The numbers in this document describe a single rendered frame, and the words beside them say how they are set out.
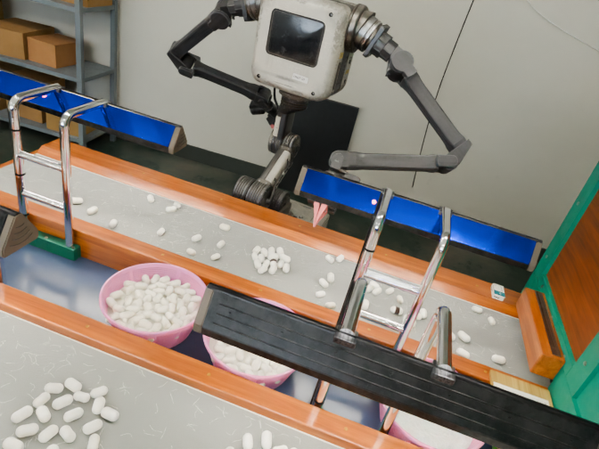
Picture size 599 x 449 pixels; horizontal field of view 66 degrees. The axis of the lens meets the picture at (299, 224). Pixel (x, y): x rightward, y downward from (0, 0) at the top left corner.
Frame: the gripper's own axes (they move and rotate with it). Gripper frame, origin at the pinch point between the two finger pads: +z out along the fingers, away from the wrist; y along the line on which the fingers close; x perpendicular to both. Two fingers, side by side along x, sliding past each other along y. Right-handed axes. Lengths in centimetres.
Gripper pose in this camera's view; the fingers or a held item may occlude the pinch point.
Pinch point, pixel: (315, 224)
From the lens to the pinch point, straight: 155.0
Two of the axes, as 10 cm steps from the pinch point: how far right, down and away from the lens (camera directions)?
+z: -3.3, 8.9, -3.3
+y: 9.4, 2.9, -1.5
